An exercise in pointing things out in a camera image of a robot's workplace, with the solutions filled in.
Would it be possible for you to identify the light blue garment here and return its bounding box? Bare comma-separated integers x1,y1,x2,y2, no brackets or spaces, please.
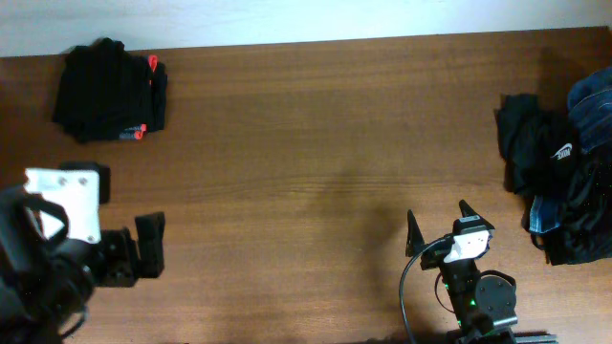
529,196,562,235

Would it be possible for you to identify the black clothes pile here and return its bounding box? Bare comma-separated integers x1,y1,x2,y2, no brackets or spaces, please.
494,94,611,266

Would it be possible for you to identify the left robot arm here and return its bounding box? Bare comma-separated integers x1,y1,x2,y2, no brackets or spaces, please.
1,161,165,343

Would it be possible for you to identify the black garment red band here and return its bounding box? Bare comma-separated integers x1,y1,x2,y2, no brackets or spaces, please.
118,54,168,140

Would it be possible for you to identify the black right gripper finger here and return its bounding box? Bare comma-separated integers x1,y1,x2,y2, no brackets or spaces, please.
459,200,494,231
405,209,426,257

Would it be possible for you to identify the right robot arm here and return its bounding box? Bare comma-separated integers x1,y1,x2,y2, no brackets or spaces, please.
399,200,517,343

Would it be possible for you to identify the black t-shirt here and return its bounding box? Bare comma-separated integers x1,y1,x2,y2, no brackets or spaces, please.
52,37,149,143

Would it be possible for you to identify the blue denim garment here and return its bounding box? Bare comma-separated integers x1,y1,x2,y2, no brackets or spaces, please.
567,66,611,153

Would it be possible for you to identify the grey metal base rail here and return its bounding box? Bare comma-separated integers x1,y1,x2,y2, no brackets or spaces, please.
514,333,558,344

